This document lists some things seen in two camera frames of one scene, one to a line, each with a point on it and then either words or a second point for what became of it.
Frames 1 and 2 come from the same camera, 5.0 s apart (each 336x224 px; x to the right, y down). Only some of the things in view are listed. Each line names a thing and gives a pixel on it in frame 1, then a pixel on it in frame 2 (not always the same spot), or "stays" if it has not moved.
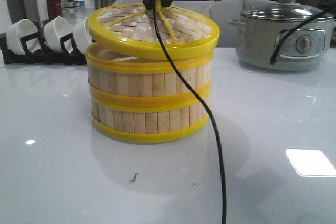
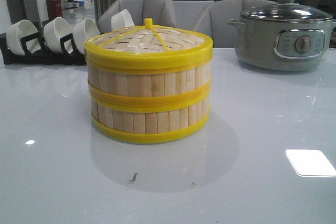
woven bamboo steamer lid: x=133 y=28 → x=148 y=47
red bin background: x=54 y=8 stays
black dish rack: x=37 y=52 stays
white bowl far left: x=18 y=29 stays
